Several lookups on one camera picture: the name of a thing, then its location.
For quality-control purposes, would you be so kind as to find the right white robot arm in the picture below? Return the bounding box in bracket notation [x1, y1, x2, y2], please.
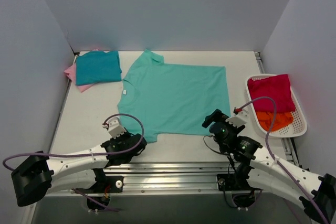
[202, 109, 335, 223]

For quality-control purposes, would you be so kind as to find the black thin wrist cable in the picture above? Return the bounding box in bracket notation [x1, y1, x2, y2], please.
[203, 134, 237, 175]

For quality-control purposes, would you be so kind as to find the folded teal t-shirt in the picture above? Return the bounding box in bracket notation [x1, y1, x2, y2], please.
[75, 50, 123, 86]

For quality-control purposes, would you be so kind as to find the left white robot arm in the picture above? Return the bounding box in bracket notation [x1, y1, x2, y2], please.
[11, 132, 147, 207]

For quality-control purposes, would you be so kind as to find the mint green t-shirt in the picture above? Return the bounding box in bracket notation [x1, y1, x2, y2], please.
[117, 50, 230, 143]

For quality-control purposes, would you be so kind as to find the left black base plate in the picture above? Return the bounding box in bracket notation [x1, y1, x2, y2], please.
[76, 176, 124, 194]

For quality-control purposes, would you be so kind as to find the aluminium rail frame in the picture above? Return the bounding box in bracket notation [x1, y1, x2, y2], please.
[20, 50, 321, 224]

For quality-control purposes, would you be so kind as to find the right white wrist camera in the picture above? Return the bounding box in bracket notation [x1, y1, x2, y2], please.
[225, 108, 249, 128]

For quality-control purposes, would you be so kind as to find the orange t-shirt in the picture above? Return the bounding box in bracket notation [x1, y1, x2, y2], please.
[256, 111, 293, 131]

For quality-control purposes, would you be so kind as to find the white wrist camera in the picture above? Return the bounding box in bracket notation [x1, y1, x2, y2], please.
[225, 108, 249, 128]
[102, 116, 127, 139]

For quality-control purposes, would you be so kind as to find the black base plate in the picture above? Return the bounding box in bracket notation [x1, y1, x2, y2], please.
[216, 173, 259, 191]
[76, 176, 124, 194]

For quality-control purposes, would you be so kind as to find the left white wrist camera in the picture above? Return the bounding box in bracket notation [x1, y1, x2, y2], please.
[102, 116, 127, 139]

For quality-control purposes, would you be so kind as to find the crimson red t-shirt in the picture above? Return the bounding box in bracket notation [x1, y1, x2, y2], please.
[247, 74, 296, 113]

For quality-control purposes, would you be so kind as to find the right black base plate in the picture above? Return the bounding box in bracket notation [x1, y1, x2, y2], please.
[216, 173, 259, 191]

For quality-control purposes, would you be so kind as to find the folded pink t-shirt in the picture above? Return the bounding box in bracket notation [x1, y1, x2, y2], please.
[64, 48, 111, 93]

